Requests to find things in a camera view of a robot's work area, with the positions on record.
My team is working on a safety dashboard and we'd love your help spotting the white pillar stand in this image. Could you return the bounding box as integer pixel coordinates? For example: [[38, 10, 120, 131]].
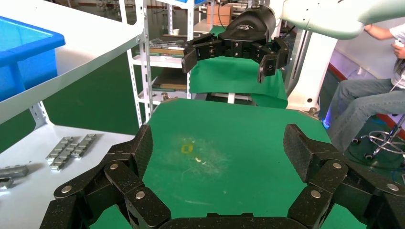
[[286, 28, 339, 112]]

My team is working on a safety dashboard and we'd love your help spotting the white metal shelf rack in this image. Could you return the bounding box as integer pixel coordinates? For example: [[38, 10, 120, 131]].
[[0, 0, 154, 229]]

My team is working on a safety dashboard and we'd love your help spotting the bare person forearm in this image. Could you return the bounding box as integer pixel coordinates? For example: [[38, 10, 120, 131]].
[[363, 24, 398, 41]]

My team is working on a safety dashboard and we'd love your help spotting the brown cardboard box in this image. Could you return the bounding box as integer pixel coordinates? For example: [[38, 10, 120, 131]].
[[206, 4, 233, 26]]

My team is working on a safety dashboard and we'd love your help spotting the white perforated storage rack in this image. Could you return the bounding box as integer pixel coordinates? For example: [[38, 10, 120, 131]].
[[126, 0, 194, 106]]

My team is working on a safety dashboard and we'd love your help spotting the seated person in jeans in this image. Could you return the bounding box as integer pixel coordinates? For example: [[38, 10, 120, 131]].
[[326, 23, 405, 153]]

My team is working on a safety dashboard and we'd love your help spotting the chrome stool base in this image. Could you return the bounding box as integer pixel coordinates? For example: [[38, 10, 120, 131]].
[[351, 114, 405, 162]]

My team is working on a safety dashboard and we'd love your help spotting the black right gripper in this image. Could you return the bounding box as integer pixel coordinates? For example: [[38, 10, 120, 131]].
[[181, 5, 290, 84]]

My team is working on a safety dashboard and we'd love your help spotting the blue plastic bin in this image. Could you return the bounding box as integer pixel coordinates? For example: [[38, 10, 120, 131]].
[[0, 16, 66, 103]]

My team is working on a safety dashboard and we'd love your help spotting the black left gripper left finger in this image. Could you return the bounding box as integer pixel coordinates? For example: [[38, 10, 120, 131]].
[[39, 124, 173, 229]]

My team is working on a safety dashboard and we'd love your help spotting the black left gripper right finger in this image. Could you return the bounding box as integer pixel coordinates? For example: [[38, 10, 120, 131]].
[[282, 123, 405, 229]]

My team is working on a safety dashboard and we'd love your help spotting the green draped cloth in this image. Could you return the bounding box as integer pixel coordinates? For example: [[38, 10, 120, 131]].
[[189, 26, 288, 110]]

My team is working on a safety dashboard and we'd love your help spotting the seated person hand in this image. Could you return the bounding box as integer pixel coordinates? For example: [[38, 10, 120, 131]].
[[392, 42, 405, 60]]

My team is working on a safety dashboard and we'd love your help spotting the scuffed green table cloth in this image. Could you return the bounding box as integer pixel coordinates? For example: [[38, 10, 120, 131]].
[[90, 98, 368, 229]]

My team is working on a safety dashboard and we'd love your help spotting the silver binder clip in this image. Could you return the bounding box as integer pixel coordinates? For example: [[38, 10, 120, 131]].
[[303, 106, 320, 119], [160, 92, 180, 104]]

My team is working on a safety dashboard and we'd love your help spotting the small toothed metal strip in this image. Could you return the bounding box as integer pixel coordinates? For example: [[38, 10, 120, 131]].
[[71, 133, 97, 159], [50, 142, 80, 171], [0, 164, 30, 178], [45, 136, 74, 165]]

